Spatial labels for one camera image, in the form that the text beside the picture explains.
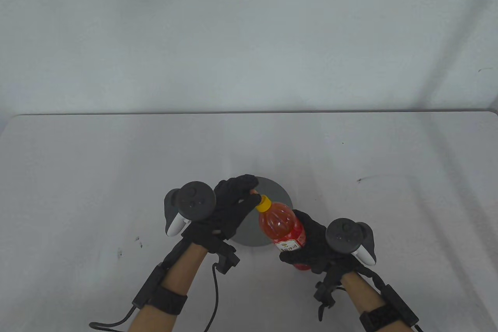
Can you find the person's left hand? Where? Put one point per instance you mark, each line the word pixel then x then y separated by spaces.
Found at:
pixel 229 207

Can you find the person's right hand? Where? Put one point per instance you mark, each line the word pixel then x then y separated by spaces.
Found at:
pixel 315 242

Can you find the round grey plate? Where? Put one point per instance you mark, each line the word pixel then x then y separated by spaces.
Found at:
pixel 251 232

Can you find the red ketchup bottle yellow cap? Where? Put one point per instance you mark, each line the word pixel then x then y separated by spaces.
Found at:
pixel 280 223

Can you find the person's left forearm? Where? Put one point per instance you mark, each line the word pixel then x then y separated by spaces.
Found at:
pixel 183 269

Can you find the person's right forearm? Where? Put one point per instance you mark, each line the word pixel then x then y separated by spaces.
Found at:
pixel 365 297

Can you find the black white right hand controller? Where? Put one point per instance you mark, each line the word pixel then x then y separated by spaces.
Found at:
pixel 344 234

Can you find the black white hand controller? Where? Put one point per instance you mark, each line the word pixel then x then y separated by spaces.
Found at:
pixel 192 199
pixel 344 234

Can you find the black white left hand controller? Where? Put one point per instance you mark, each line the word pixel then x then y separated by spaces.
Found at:
pixel 192 199

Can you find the black sensor box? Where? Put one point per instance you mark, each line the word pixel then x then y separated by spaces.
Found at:
pixel 148 287
pixel 400 303

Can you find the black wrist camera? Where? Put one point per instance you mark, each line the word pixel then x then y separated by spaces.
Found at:
pixel 227 260
pixel 327 289

